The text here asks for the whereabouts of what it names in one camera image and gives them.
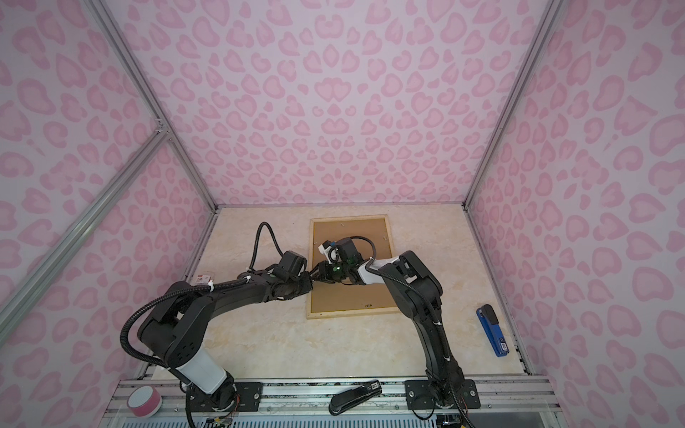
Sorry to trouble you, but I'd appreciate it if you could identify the brown frame backing board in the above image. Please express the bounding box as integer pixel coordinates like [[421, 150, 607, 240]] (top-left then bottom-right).
[[310, 218, 398, 315]]

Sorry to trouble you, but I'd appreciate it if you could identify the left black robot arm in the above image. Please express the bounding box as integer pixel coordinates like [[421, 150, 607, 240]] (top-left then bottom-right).
[[136, 251, 312, 410]]

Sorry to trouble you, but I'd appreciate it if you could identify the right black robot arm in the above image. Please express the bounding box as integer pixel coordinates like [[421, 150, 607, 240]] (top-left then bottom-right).
[[311, 236, 465, 410]]

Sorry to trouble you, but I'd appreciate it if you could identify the small clear pin box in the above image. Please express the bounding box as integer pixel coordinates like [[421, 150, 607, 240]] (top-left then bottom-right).
[[193, 274, 213, 286]]

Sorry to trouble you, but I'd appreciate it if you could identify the black stapler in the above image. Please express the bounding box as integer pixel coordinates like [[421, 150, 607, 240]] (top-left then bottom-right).
[[328, 380, 383, 417]]

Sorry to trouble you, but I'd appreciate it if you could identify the blue stapler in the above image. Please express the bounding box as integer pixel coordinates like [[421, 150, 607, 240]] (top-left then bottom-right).
[[476, 304, 509, 358]]

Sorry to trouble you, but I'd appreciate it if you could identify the pink white tape roll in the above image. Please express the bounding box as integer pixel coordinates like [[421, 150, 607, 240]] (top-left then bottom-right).
[[127, 385, 162, 418]]

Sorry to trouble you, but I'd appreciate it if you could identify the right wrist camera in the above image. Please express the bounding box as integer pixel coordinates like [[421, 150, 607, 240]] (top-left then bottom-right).
[[319, 241, 338, 264]]

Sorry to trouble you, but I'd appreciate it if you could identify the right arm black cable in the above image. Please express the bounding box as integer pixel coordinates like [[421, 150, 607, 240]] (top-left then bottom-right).
[[350, 234, 445, 328]]

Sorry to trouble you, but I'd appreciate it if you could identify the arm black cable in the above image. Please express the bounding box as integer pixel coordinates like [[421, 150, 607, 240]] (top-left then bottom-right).
[[350, 234, 445, 328], [120, 221, 285, 370]]

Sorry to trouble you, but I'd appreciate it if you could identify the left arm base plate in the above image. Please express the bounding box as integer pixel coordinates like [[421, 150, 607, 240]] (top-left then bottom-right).
[[186, 382, 264, 413]]

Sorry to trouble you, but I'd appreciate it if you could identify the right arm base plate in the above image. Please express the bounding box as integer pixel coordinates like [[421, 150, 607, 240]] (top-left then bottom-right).
[[404, 379, 482, 411]]

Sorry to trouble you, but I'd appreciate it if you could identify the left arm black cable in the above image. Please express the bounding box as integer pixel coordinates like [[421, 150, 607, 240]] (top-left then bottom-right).
[[120, 221, 285, 370]]

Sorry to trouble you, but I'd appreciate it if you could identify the aluminium mounting rail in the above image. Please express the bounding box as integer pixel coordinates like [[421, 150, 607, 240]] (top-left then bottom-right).
[[100, 376, 567, 427]]

